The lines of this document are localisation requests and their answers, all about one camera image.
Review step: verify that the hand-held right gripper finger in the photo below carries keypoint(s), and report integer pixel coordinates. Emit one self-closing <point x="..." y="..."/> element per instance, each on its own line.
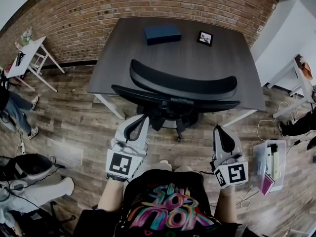
<point x="216" y="144"/>
<point x="234" y="142"/>

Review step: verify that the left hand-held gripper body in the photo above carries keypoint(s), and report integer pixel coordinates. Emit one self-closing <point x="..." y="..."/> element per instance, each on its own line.
<point x="123" y="164"/>

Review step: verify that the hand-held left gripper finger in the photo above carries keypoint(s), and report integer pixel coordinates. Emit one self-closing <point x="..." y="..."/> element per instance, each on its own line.
<point x="143" y="132"/>
<point x="123" y="130"/>

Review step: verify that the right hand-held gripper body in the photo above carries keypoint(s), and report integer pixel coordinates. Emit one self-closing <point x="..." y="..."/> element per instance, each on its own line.
<point x="233" y="173"/>

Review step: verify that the black office chair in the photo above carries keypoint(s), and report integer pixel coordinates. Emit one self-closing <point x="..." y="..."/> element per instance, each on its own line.
<point x="182" y="85"/>

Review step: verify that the person's right forearm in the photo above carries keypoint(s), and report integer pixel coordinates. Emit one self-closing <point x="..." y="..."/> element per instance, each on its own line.
<point x="227" y="209"/>

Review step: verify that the person's left forearm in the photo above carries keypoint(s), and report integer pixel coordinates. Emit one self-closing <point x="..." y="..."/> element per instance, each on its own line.
<point x="111" y="196"/>

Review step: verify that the black wristband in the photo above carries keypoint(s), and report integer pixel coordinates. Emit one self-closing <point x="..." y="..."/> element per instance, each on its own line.
<point x="116" y="178"/>

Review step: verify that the clear plastic storage bin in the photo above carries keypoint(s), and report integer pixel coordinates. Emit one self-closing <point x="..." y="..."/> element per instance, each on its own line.
<point x="261" y="162"/>

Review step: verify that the pink book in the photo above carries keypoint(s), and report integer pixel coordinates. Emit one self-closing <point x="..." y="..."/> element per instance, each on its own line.
<point x="266" y="184"/>

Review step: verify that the person's legs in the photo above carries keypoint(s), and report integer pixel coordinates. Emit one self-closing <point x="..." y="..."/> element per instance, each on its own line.
<point x="176" y="167"/>

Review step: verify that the person's black printed t-shirt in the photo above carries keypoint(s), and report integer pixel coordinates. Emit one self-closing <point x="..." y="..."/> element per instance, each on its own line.
<point x="170" y="206"/>

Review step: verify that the dark wooden desk white legs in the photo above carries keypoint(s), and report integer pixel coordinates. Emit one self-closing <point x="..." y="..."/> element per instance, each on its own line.
<point x="172" y="55"/>

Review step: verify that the dark blue box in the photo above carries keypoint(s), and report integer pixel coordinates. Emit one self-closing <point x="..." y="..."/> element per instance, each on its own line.
<point x="161" y="34"/>

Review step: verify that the orange box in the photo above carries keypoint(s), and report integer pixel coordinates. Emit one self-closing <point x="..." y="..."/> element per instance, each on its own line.
<point x="307" y="71"/>

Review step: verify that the dark brown box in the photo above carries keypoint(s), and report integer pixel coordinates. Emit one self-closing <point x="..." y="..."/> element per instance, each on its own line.
<point x="299" y="62"/>

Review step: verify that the white side table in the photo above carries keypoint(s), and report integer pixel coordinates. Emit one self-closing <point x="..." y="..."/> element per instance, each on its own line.
<point x="27" y="55"/>

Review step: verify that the black device on side table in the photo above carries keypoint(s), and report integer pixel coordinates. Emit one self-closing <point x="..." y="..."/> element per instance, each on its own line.
<point x="19" y="59"/>

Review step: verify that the small potted plant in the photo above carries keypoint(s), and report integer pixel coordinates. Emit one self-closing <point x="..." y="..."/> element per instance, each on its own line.
<point x="26" y="37"/>

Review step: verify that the small black picture frame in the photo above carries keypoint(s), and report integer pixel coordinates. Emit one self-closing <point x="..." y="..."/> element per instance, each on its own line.
<point x="205" y="38"/>

